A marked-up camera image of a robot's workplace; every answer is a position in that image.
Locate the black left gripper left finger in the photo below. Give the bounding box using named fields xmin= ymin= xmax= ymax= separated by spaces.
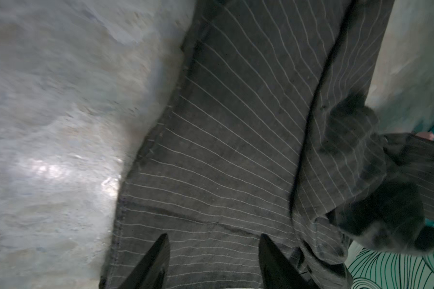
xmin=118 ymin=234 xmax=171 ymax=289

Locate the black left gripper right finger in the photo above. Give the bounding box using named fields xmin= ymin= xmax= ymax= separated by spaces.
xmin=259 ymin=234 xmax=310 ymax=289

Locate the dark grey pinstriped shirt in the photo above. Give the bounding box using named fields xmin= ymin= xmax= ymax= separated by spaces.
xmin=100 ymin=1 xmax=434 ymax=289

